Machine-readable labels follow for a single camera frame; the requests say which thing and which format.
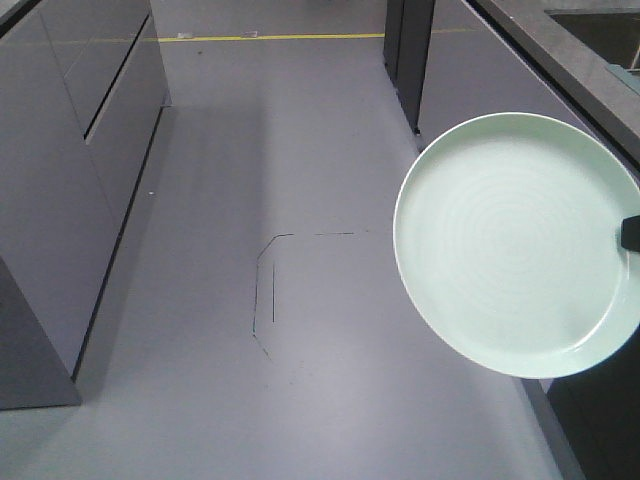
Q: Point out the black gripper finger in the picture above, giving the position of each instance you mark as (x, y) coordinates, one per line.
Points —
(630, 233)

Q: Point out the mint green round plate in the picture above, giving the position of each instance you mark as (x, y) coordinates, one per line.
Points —
(507, 235)

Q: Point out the dark kitchen counter unit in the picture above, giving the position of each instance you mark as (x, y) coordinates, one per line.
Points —
(491, 56)

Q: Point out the dark grey cabinet column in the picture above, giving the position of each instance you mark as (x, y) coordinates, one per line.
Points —
(407, 34)

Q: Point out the grey cabinet with drawers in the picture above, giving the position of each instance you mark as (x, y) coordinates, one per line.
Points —
(82, 88)

